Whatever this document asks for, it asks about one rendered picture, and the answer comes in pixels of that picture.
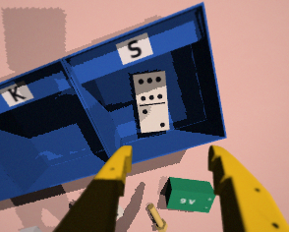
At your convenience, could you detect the white domino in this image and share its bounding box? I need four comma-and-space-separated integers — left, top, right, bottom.
20, 225, 42, 232
133, 71, 169, 133
117, 205, 124, 218

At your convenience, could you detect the blue divided bin rack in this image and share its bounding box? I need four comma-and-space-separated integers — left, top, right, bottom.
0, 2, 227, 201

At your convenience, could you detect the brass bolt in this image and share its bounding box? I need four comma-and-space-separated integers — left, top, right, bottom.
147, 203, 168, 232

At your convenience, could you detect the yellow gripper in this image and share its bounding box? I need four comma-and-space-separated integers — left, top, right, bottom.
53, 145, 289, 232

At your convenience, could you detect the green 9v battery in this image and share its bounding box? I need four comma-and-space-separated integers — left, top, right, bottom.
165, 177, 215, 213

